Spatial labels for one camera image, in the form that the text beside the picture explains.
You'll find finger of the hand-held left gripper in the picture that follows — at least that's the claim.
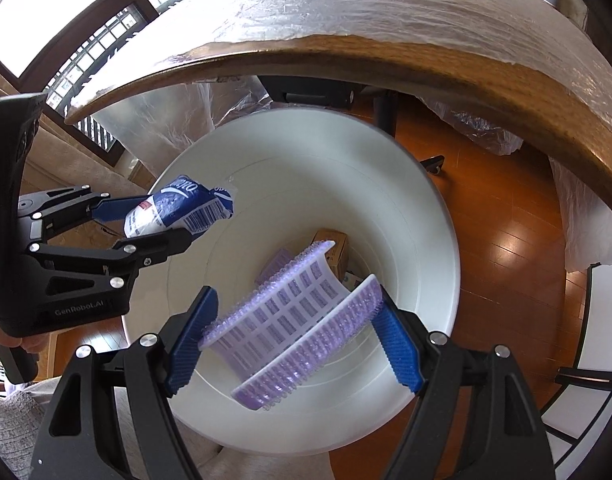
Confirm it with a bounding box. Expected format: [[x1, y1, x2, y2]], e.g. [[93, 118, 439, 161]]
[[18, 185, 152, 242], [28, 227, 194, 291]]

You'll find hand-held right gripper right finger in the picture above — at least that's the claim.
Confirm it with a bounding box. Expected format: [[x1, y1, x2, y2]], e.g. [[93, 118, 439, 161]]
[[368, 284, 557, 480]]

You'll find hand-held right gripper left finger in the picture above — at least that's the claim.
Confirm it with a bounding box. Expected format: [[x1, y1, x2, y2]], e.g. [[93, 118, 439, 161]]
[[28, 285, 221, 480]]

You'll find blue white plastic wrapper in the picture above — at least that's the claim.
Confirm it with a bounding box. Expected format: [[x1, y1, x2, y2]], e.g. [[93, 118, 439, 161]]
[[123, 175, 237, 240]]

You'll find purple blister pack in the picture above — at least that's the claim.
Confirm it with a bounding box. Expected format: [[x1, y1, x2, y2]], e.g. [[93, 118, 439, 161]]
[[198, 240, 387, 411]]

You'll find white plastic bin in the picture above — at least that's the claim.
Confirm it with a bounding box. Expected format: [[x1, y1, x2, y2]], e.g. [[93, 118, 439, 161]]
[[122, 109, 462, 457]]

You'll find person's left hand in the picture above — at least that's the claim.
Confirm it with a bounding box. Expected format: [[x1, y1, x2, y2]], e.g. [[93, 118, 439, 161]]
[[0, 317, 51, 361]]

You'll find clear plastic sheet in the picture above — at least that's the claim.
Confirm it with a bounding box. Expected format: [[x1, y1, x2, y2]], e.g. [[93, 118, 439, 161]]
[[426, 100, 526, 157], [550, 155, 612, 273], [68, 0, 612, 126], [93, 77, 274, 181]]

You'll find brown cardboard box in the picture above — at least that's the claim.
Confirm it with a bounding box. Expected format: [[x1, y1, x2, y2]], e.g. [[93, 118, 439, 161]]
[[313, 228, 351, 274]]

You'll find black framed window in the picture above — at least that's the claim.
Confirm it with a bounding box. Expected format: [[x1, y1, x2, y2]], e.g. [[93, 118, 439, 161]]
[[0, 0, 259, 153]]

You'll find black chair base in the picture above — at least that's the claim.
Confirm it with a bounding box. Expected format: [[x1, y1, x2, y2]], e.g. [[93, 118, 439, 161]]
[[258, 74, 401, 137]]

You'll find wooden table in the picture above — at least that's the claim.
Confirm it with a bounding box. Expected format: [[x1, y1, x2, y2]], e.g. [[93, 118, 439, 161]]
[[63, 0, 612, 241]]

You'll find white chair black frame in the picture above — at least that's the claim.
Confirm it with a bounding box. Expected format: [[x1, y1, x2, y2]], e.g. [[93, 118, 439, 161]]
[[538, 260, 612, 463]]

